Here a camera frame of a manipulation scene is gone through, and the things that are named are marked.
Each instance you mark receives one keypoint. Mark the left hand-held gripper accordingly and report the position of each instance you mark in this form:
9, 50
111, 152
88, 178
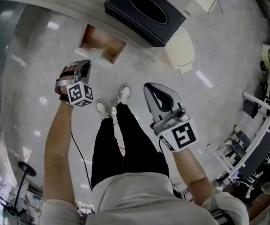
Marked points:
80, 94

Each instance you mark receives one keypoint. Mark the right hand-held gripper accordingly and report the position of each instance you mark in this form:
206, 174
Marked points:
182, 135

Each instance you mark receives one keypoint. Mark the wooden desk drawer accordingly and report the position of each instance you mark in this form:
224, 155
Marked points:
102, 43

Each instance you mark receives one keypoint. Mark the person's right forearm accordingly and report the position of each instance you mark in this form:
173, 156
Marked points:
189, 170

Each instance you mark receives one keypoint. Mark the person's left forearm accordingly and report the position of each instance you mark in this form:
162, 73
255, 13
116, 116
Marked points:
57, 149

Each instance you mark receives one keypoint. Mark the person's left hand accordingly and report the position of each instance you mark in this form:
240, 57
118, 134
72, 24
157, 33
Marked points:
67, 75

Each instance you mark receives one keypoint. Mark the person's right shoe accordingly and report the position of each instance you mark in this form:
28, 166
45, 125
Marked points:
124, 94

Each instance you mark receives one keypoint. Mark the person's shoe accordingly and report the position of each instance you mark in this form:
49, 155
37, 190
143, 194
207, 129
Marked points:
124, 94
102, 109

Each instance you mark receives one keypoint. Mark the person's left shoe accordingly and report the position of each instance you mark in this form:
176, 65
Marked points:
102, 109

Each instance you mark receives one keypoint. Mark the cream trash bin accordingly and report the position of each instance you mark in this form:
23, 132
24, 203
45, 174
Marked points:
180, 50

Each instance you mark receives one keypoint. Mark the person's black trousers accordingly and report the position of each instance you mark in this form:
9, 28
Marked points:
130, 153

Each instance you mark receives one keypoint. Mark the grey wooden desk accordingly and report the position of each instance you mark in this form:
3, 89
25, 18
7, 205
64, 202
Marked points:
67, 6

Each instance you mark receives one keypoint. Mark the black tissue box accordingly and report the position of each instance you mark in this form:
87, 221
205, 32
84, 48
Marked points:
146, 13

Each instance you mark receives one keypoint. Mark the person's white shirt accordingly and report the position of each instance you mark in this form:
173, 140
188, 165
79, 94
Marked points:
149, 200

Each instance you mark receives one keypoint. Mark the white office desk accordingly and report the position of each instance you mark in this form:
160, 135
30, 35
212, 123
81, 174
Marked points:
262, 129

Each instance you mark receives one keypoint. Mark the white low cabinet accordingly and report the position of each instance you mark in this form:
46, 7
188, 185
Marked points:
200, 2

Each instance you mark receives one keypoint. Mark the black floor fan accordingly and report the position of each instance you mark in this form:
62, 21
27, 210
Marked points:
27, 169

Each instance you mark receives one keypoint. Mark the thin black stick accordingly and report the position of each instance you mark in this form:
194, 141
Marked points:
218, 1

